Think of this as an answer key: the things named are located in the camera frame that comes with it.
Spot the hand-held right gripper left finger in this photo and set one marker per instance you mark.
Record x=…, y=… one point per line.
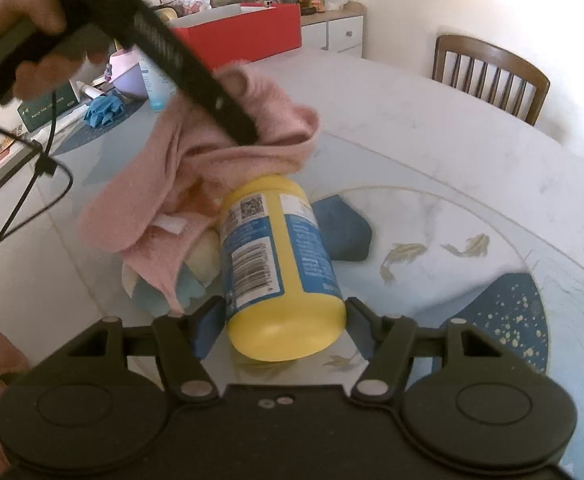
x=206, y=329

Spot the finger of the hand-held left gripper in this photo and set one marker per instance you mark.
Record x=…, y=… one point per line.
x=172, y=55

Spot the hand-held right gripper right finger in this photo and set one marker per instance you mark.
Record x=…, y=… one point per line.
x=358, y=316

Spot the yellow container with blue label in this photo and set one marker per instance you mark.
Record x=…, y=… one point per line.
x=282, y=330

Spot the pink cloth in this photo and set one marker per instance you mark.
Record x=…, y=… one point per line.
x=137, y=195

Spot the person's left hand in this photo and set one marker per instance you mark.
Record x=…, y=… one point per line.
x=22, y=10

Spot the translucent blue bottle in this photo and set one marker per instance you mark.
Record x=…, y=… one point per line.
x=157, y=92

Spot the purple bowl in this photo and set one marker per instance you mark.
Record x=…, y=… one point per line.
x=127, y=72

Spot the green box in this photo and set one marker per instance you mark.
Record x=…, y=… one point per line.
x=42, y=107

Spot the pale yellow and blue cloth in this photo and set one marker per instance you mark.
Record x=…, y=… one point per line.
x=204, y=260

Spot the red cardboard box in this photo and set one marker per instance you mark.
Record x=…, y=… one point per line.
x=252, y=35

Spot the dark blue cloth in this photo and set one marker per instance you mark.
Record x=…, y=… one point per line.
x=342, y=230

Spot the blue glove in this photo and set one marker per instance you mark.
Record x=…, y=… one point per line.
x=103, y=110

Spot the white tube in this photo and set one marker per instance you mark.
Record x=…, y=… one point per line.
x=89, y=90

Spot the small dark jars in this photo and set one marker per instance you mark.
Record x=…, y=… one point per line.
x=313, y=2

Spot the white cabinet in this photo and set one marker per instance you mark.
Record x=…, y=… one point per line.
x=339, y=30

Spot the wooden chair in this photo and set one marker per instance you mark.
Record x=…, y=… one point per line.
x=492, y=77

